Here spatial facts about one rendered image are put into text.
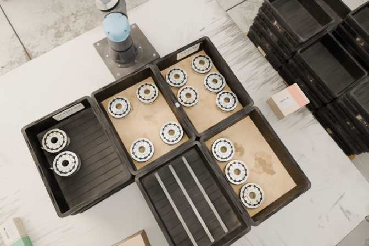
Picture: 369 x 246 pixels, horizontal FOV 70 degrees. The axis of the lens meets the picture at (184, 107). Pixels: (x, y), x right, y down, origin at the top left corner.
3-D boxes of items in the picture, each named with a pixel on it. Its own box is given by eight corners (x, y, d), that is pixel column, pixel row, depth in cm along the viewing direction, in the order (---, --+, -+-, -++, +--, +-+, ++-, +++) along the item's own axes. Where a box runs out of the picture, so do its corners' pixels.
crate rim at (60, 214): (22, 129, 109) (19, 128, 106) (90, 95, 115) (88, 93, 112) (61, 219, 99) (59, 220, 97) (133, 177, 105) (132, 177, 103)
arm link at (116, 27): (109, 52, 128) (102, 35, 115) (106, 30, 132) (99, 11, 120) (134, 49, 129) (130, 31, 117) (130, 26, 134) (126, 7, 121)
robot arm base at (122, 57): (104, 48, 140) (99, 37, 131) (128, 35, 144) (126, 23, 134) (118, 69, 136) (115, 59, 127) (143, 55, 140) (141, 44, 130)
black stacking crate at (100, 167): (34, 134, 118) (20, 128, 107) (95, 103, 124) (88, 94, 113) (71, 216, 108) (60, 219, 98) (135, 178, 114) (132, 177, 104)
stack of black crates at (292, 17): (244, 35, 218) (263, -3, 175) (272, 19, 224) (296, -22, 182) (275, 72, 209) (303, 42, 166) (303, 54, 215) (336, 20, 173)
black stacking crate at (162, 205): (137, 178, 114) (133, 177, 104) (195, 144, 121) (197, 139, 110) (184, 267, 105) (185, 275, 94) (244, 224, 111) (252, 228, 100)
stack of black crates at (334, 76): (276, 72, 209) (296, 50, 177) (303, 54, 216) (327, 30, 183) (310, 113, 200) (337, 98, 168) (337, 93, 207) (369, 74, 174)
